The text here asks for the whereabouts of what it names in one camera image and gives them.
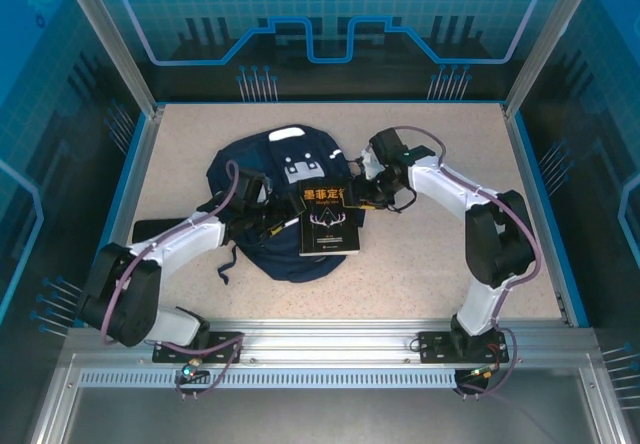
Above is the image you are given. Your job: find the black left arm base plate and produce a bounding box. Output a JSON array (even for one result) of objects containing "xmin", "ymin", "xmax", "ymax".
[{"xmin": 152, "ymin": 331, "xmax": 245, "ymax": 365}]

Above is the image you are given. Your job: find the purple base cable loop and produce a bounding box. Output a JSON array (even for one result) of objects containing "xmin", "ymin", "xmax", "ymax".
[
  {"xmin": 174, "ymin": 339, "xmax": 246, "ymax": 400},
  {"xmin": 452, "ymin": 327, "xmax": 519, "ymax": 401}
]

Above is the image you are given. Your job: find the black pencil case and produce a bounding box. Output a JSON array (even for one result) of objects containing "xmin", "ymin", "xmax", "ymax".
[{"xmin": 132, "ymin": 218, "xmax": 181, "ymax": 245}]

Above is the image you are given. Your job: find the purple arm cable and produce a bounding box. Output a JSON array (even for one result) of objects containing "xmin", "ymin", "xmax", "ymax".
[
  {"xmin": 367, "ymin": 124, "xmax": 541, "ymax": 328},
  {"xmin": 99, "ymin": 158, "xmax": 241, "ymax": 348}
]

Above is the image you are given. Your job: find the aluminium frame post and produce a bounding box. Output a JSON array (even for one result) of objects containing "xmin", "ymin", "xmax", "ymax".
[
  {"xmin": 53, "ymin": 0, "xmax": 167, "ymax": 118},
  {"xmin": 502, "ymin": 0, "xmax": 599, "ymax": 118}
]

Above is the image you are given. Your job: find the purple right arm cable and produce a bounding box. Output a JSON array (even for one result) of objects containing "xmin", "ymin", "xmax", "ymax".
[{"xmin": 367, "ymin": 124, "xmax": 541, "ymax": 328}]

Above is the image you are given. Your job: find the aluminium mounting rail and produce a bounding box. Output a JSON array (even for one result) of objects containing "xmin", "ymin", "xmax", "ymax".
[{"xmin": 64, "ymin": 317, "xmax": 604, "ymax": 371}]

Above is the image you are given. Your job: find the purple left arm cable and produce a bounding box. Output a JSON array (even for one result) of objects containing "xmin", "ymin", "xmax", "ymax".
[{"xmin": 99, "ymin": 158, "xmax": 241, "ymax": 348}]

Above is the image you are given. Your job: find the aluminium side rail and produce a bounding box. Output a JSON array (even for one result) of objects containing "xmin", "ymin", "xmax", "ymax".
[
  {"xmin": 501, "ymin": 102, "xmax": 571, "ymax": 325},
  {"xmin": 27, "ymin": 103, "xmax": 167, "ymax": 444}
]

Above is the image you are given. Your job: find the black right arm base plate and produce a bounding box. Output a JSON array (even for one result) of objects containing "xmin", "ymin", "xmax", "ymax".
[{"xmin": 417, "ymin": 330, "xmax": 511, "ymax": 365}]

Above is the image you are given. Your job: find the navy blue student backpack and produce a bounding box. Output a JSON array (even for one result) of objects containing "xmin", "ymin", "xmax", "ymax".
[{"xmin": 207, "ymin": 123, "xmax": 369, "ymax": 285}]

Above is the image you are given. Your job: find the black book with orange title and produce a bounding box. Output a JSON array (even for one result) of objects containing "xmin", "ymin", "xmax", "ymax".
[{"xmin": 298, "ymin": 180, "xmax": 363, "ymax": 258}]

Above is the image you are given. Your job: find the blue graphic side panel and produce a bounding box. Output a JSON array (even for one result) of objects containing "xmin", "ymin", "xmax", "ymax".
[
  {"xmin": 514, "ymin": 0, "xmax": 640, "ymax": 365},
  {"xmin": 0, "ymin": 0, "xmax": 151, "ymax": 444}
]

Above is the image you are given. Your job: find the slotted grey cable duct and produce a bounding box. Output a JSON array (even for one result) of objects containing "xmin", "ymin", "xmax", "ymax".
[{"xmin": 78, "ymin": 369, "xmax": 460, "ymax": 390}]

